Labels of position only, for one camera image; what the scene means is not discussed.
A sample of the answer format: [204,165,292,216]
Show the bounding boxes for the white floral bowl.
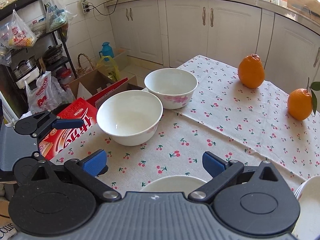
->
[140,175,206,195]
[144,68,198,109]
[97,90,163,146]

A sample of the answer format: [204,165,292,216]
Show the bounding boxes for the white kitchen cabinets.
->
[106,0,319,92]

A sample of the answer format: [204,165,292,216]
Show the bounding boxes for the red cardboard box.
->
[37,77,130,161]

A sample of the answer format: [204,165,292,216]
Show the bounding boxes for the red white plastic bag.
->
[24,71,75,114]

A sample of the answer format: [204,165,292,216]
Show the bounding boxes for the brown open cardboard box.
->
[69,68,142,105]

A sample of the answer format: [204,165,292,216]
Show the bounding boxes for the cherry print tablecloth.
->
[53,55,319,193]

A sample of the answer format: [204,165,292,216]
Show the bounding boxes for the wicker basket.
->
[76,53,95,77]

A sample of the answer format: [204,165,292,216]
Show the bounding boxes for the yellow plastic bag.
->
[96,56,120,82]

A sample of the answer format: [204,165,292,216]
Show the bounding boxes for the blue thermos jug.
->
[99,42,114,61]

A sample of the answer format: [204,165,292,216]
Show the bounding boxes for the black metal shelf rack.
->
[1,0,72,120]

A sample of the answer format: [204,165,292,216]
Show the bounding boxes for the hanging clear snack bag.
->
[1,9,37,49]

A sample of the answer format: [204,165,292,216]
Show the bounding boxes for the bumpy orange without leaf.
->
[238,54,265,89]

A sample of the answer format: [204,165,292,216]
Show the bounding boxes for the orange with green leaves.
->
[287,81,319,121]

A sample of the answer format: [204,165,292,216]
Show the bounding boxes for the hanging blue print bag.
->
[42,0,76,33]

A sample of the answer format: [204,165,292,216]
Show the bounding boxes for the wooden cutting board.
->
[287,0,319,18]

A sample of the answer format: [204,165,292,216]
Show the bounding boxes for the white wall power strip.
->
[81,0,90,15]

